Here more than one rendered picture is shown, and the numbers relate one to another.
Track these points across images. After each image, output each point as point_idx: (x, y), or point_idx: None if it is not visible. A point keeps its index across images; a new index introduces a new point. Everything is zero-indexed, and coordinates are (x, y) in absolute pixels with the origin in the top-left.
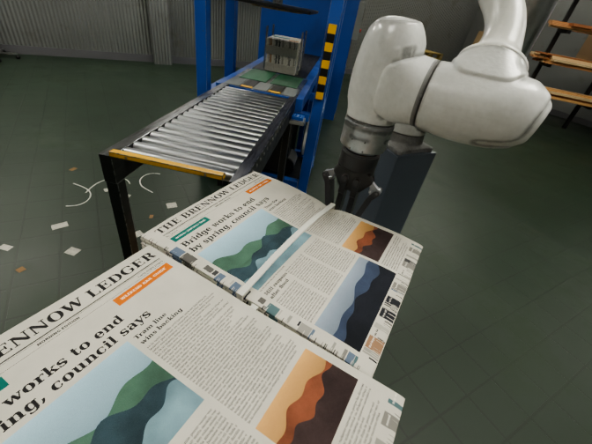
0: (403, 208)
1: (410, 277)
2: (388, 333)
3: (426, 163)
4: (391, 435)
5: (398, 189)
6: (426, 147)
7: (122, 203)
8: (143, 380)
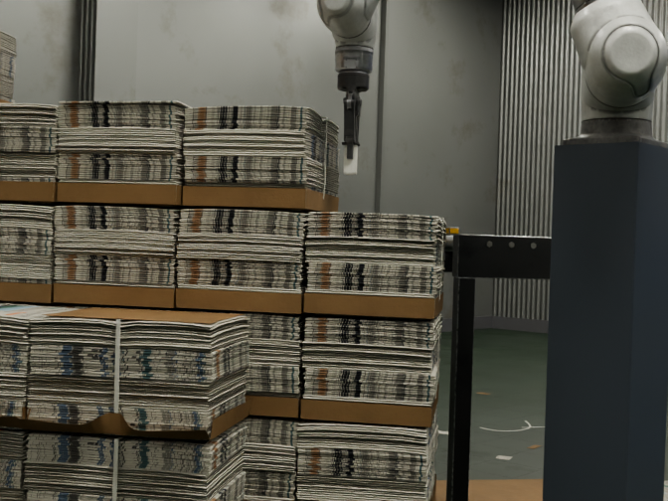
0: (611, 251)
1: (294, 132)
2: (213, 106)
3: (623, 160)
4: (159, 100)
5: (580, 206)
6: (621, 135)
7: None
8: None
